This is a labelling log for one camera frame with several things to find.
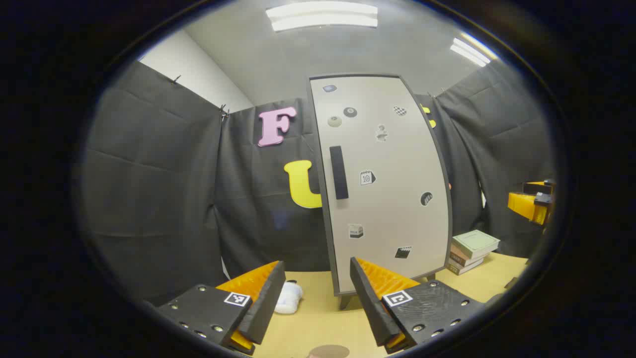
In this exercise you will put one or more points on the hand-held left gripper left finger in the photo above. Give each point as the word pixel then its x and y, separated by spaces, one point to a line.
pixel 266 303

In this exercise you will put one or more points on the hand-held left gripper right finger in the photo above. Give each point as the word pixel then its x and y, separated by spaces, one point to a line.
pixel 370 308

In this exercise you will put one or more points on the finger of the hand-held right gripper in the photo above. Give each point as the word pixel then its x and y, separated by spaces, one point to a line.
pixel 526 206

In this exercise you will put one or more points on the grey cabinet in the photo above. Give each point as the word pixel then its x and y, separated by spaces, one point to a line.
pixel 344 300

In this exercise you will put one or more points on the round brown coaster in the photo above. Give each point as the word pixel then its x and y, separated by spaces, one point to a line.
pixel 328 352

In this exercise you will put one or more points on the light grey cabinet door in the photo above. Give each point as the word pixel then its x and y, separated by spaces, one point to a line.
pixel 392 219

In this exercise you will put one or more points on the white plush toy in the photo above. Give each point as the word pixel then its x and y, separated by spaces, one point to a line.
pixel 288 297

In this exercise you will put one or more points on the brown book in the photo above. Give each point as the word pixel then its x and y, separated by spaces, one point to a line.
pixel 459 257

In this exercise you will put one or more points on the black backdrop cloth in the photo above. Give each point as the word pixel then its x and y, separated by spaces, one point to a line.
pixel 149 199

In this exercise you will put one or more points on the wide ceiling light panel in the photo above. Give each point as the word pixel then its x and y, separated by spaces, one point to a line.
pixel 322 16

